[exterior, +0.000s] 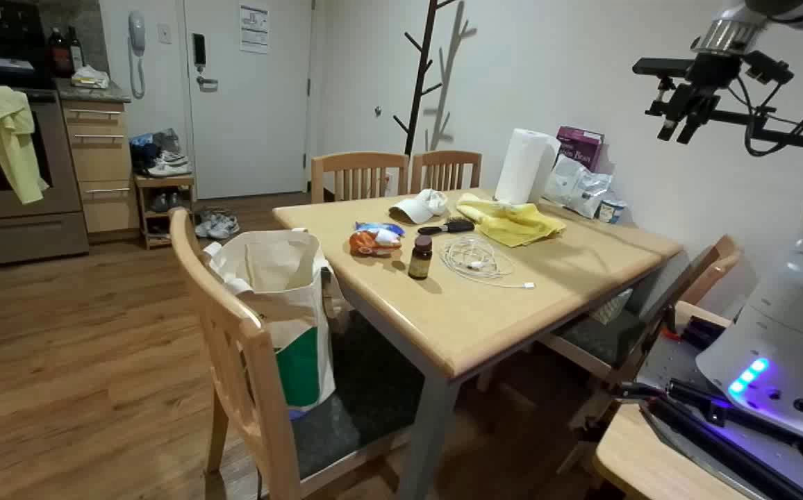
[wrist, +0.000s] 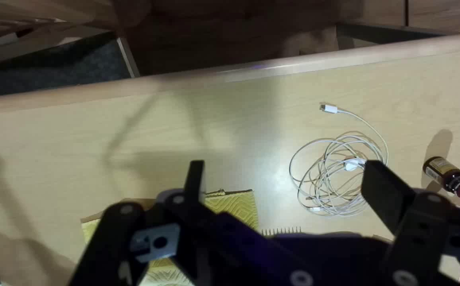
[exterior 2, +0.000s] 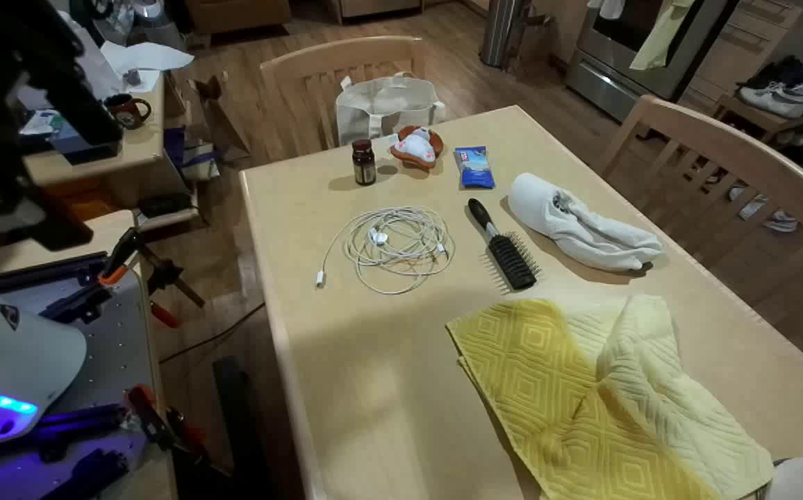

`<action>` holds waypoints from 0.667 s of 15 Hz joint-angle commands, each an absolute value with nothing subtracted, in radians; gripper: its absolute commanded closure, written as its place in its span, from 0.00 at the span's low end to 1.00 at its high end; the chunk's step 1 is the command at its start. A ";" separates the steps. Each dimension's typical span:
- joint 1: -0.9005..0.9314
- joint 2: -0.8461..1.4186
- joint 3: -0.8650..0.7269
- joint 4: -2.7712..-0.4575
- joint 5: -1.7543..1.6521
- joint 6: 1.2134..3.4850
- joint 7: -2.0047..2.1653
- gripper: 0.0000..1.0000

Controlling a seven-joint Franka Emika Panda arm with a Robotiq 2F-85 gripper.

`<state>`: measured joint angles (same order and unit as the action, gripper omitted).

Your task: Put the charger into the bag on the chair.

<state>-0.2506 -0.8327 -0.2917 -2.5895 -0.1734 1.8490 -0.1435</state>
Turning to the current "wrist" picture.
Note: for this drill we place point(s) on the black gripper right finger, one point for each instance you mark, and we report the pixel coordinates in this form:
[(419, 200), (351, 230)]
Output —
[(425, 227)]

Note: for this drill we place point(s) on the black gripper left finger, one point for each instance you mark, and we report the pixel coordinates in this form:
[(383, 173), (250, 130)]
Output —
[(128, 236)]

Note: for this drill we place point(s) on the small brown glass bottle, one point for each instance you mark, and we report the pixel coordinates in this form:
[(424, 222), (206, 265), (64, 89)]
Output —
[(445, 173)]

